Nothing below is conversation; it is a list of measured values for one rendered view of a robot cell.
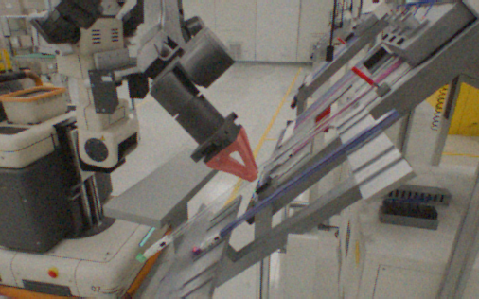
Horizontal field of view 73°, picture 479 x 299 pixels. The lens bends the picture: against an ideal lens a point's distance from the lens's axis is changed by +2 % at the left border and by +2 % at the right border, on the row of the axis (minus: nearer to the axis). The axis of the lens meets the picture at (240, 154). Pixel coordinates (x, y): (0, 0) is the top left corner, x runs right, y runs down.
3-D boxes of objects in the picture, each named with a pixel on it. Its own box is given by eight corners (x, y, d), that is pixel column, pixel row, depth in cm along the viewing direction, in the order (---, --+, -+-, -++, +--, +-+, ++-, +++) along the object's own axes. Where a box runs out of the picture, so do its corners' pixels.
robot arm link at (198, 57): (176, 83, 57) (136, 54, 51) (222, 37, 54) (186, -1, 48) (193, 126, 49) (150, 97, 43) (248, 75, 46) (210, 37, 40)
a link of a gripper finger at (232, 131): (273, 157, 52) (234, 115, 50) (270, 178, 46) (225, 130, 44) (242, 180, 55) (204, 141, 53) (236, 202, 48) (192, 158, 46)
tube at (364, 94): (141, 263, 61) (136, 259, 61) (144, 258, 62) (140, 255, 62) (376, 92, 42) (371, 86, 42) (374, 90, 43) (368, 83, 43)
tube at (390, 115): (196, 255, 72) (193, 252, 72) (198, 251, 74) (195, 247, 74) (399, 114, 53) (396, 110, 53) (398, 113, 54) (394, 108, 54)
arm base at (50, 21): (56, 20, 107) (27, 20, 96) (70, 4, 104) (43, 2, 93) (74, 42, 109) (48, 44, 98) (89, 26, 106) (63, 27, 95)
